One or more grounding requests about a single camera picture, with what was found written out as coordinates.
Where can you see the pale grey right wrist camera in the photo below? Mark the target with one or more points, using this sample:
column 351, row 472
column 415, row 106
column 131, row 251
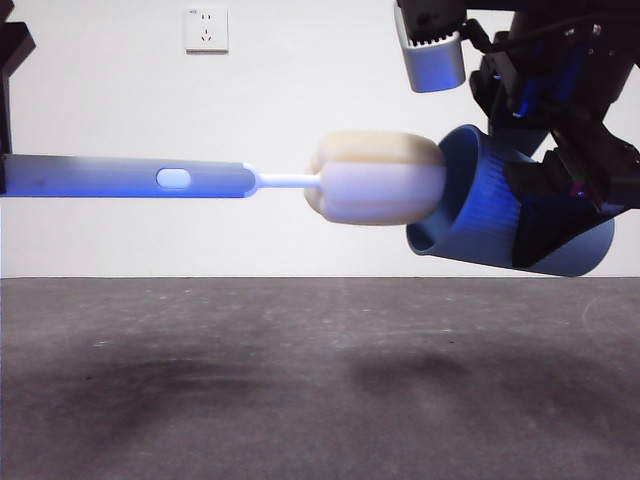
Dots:
column 432, row 65

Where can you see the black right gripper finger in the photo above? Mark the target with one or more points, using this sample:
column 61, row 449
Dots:
column 545, row 220
column 525, row 142

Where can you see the white wall socket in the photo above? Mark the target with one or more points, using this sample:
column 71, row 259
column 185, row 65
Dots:
column 207, row 30

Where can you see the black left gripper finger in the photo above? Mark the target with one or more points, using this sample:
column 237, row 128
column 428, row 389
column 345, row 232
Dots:
column 12, row 47

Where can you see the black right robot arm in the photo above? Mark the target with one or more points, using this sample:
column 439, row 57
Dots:
column 622, row 60

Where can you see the blue ribbed plastic cup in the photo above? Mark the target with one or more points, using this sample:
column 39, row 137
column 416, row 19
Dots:
column 480, row 240

